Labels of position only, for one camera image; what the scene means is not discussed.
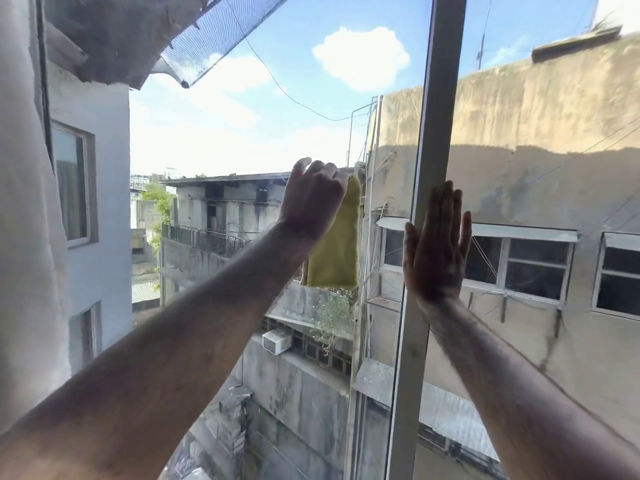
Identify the person's left hand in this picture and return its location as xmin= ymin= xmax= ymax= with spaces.
xmin=279 ymin=157 xmax=351 ymax=243

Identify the person's right hand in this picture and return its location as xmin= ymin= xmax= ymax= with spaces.
xmin=402 ymin=180 xmax=473 ymax=303

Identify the yellow cleaning cloth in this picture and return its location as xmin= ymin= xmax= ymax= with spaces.
xmin=305 ymin=174 xmax=362 ymax=290

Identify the person's right forearm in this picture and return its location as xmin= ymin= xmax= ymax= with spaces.
xmin=417 ymin=293 xmax=640 ymax=480

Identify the person's left forearm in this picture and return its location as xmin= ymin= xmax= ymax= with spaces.
xmin=0 ymin=221 xmax=332 ymax=480

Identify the wide white framed window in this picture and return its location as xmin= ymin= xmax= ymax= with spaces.
xmin=376 ymin=217 xmax=580 ymax=309

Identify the green potted plant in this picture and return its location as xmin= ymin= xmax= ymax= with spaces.
xmin=311 ymin=289 xmax=355 ymax=356

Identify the dark balcony railing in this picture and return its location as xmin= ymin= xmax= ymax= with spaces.
xmin=161 ymin=222 xmax=252 ymax=259

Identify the small white framed window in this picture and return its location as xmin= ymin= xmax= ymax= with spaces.
xmin=591 ymin=232 xmax=640 ymax=321

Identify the white air conditioner unit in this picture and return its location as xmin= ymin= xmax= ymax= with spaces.
xmin=262 ymin=329 xmax=294 ymax=356

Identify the green tree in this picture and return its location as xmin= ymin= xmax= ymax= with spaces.
xmin=141 ymin=182 xmax=175 ymax=255

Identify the corrugated metal awning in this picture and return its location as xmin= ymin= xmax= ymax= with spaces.
xmin=352 ymin=357 xmax=502 ymax=463

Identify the grey safety net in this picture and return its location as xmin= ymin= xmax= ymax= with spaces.
xmin=150 ymin=0 xmax=294 ymax=89

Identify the rooftop antenna pole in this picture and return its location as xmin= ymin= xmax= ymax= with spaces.
xmin=474 ymin=0 xmax=495 ymax=71

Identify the grey framed building window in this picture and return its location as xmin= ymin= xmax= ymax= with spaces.
xmin=51 ymin=120 xmax=99 ymax=248

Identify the white curtain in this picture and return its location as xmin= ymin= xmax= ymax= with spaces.
xmin=0 ymin=0 xmax=72 ymax=436

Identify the black overhead cable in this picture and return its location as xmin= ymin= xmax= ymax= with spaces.
xmin=225 ymin=0 xmax=373 ymax=122

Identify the white window frame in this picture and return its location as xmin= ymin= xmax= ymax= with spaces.
xmin=384 ymin=0 xmax=469 ymax=480

